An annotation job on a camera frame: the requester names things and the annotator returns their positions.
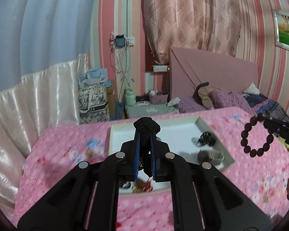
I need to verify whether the white satin curtain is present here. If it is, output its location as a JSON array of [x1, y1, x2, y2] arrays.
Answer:
[[0, 53, 90, 204]]

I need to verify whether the dark blue patterned blanket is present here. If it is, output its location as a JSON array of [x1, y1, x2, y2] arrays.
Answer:
[[246, 93, 289, 124]]

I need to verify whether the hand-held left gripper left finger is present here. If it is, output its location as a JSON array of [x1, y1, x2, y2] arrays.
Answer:
[[17, 130, 141, 231]]

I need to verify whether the bundle of white charging cables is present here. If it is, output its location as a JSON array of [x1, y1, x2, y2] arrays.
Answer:
[[109, 45, 136, 97]]

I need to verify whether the white power strip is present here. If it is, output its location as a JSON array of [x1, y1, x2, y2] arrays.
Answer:
[[152, 65, 169, 73]]

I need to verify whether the pink bed headboard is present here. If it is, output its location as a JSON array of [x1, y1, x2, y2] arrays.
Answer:
[[169, 48, 259, 101]]

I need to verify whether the pale blue curtain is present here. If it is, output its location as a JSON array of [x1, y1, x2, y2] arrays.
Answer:
[[0, 0, 100, 95]]

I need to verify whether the white shallow box tray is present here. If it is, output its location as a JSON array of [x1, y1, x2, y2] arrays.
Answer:
[[108, 116, 235, 194]]

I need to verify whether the pink floral bedsheet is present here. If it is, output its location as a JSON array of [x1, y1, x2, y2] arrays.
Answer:
[[13, 106, 289, 231]]

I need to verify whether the blue charger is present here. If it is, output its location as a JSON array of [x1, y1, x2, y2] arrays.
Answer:
[[114, 35, 126, 47]]

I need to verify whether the black scrunchie with red tassel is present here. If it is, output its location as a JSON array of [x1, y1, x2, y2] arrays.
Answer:
[[119, 117, 162, 194]]

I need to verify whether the purple dotted pillow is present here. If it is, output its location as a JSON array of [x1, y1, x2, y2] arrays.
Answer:
[[177, 90, 256, 113]]

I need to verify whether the cardboard box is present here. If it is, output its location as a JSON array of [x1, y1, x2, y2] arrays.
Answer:
[[106, 81, 117, 119]]

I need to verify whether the framed wall picture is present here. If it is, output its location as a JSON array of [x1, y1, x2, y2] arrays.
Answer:
[[272, 9, 289, 52]]

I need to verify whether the brown wooden bead bracelet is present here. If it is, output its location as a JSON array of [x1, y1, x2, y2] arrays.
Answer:
[[240, 113, 274, 156]]

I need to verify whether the grey covered nightstand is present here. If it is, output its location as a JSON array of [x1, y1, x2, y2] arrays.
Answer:
[[123, 103, 180, 119]]

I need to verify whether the green jar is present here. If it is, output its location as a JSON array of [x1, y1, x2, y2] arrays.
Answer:
[[125, 89, 137, 106]]

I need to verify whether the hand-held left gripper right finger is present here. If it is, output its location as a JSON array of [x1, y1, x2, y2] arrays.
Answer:
[[150, 133, 272, 231]]

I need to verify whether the purple plastic basket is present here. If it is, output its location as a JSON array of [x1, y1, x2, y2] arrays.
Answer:
[[149, 93, 169, 105]]

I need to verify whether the pink patterned curtain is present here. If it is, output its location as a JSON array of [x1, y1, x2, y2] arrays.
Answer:
[[140, 0, 242, 62]]

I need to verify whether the white cloth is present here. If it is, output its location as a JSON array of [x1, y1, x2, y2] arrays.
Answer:
[[242, 82, 260, 96]]

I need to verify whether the black and white floral bag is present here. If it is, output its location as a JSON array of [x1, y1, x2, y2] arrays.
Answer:
[[78, 82, 111, 125]]

